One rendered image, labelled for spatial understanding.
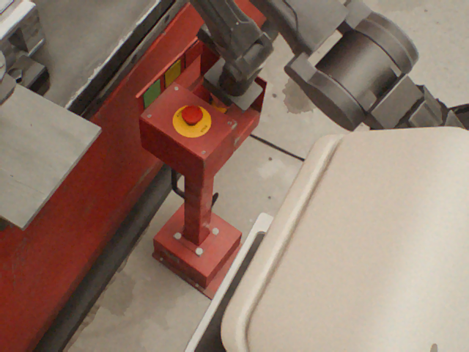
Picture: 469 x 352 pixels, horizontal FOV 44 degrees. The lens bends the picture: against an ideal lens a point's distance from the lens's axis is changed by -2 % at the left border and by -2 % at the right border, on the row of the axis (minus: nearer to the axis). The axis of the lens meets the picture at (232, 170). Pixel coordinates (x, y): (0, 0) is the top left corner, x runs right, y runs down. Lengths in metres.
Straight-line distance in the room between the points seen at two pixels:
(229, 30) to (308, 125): 1.21
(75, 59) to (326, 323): 0.82
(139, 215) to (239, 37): 1.01
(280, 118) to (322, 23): 1.49
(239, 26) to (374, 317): 0.63
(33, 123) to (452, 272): 0.64
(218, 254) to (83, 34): 0.82
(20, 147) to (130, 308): 1.00
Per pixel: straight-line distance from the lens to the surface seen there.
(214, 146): 1.10
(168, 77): 1.14
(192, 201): 1.48
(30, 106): 0.90
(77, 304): 1.76
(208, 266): 1.70
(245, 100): 1.12
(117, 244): 1.81
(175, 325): 1.77
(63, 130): 0.87
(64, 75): 1.09
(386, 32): 0.61
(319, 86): 0.60
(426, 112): 0.63
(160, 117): 1.13
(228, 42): 0.92
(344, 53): 0.61
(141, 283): 1.81
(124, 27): 1.14
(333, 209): 0.43
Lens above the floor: 1.72
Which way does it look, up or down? 61 degrees down
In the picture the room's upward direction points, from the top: 9 degrees clockwise
